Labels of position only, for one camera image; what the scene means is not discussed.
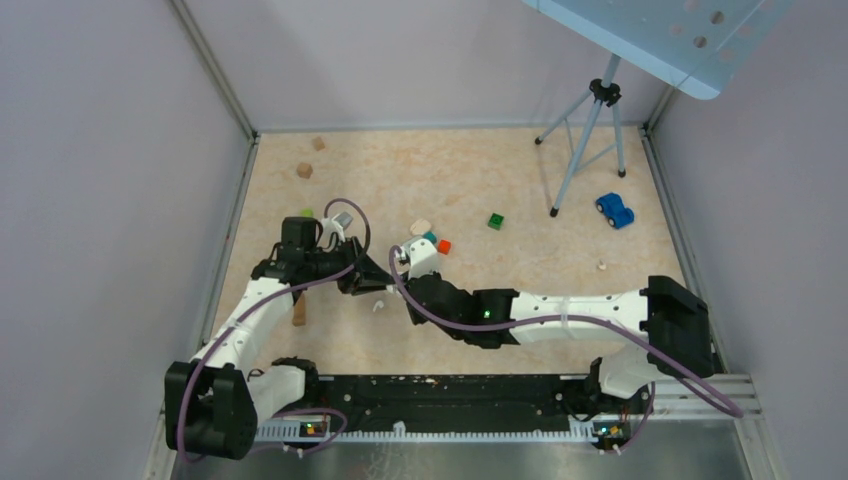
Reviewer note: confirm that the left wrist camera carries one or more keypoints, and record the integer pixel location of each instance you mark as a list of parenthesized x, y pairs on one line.
[(337, 224)]

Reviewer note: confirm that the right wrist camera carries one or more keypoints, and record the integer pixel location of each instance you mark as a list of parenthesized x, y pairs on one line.
[(420, 257)]

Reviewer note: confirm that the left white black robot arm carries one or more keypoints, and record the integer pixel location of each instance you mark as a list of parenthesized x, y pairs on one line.
[(212, 406)]

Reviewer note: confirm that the near wooden cube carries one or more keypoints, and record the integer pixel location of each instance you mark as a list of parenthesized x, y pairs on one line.
[(304, 170)]

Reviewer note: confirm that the wooden arch block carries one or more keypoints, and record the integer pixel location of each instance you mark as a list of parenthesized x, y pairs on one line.
[(299, 317)]

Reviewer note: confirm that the orange-red small cube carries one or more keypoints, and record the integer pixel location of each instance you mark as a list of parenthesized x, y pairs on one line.
[(443, 247)]

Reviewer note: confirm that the dark green toy brick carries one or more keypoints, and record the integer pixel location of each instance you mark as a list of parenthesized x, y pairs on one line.
[(496, 221)]

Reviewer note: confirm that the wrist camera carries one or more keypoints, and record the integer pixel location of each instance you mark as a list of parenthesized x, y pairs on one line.
[(420, 257), (337, 224)]

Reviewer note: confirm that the beige rounded block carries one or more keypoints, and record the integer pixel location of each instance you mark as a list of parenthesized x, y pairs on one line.
[(420, 227)]

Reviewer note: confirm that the light blue perforated panel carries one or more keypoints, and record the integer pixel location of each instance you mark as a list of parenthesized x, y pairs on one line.
[(696, 47)]

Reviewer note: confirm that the blue toy car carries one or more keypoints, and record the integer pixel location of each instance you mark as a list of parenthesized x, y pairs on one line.
[(617, 215)]

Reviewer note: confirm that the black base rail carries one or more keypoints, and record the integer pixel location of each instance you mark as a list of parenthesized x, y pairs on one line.
[(465, 404)]

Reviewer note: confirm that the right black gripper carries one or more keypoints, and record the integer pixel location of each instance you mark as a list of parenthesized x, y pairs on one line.
[(417, 317)]

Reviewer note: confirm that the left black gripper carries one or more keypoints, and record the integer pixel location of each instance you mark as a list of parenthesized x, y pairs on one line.
[(355, 282)]

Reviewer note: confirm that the grey tripod stand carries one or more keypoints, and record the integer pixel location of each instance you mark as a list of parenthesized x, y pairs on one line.
[(604, 93)]

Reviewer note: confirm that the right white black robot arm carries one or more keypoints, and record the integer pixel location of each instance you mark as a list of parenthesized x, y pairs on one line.
[(664, 327)]

